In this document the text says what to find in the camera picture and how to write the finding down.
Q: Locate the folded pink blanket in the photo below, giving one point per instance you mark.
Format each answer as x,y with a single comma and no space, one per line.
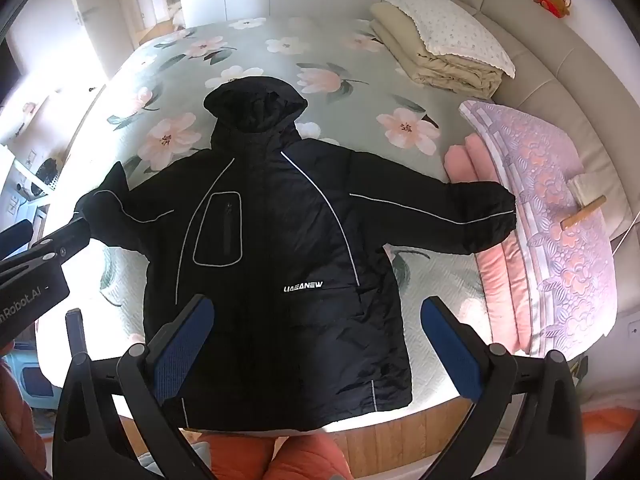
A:
500,280

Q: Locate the person's orange padded clothing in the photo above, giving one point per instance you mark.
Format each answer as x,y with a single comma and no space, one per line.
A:
300,460

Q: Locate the folded beige quilt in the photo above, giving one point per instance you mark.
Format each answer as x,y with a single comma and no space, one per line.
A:
430,67

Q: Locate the white floral pillow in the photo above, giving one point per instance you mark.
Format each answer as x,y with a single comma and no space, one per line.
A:
460,30

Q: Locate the black hooded jacket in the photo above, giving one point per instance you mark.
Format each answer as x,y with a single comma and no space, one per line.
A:
300,220

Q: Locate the cyan plastic stool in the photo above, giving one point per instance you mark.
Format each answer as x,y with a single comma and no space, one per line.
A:
32,385

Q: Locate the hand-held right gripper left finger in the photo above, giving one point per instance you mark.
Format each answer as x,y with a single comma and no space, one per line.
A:
185,345

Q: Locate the purple floral patterned blanket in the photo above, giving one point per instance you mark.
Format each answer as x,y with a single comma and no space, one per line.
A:
550,185

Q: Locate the bed with floral sheet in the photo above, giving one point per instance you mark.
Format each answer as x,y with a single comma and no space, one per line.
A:
325,50

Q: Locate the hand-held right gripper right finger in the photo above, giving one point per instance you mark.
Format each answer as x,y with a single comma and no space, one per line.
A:
450,350

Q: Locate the beige padded headboard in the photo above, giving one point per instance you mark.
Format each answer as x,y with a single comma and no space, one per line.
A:
550,70

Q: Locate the person's left forearm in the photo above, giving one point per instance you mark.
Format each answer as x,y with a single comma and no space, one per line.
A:
15,400

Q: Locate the wooden bed brush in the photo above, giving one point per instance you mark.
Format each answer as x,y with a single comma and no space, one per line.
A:
585,207

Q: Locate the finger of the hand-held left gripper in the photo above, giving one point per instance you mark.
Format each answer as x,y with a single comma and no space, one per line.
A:
17,234
65,240

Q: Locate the red plush toy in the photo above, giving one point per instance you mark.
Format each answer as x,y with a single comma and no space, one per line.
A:
552,4

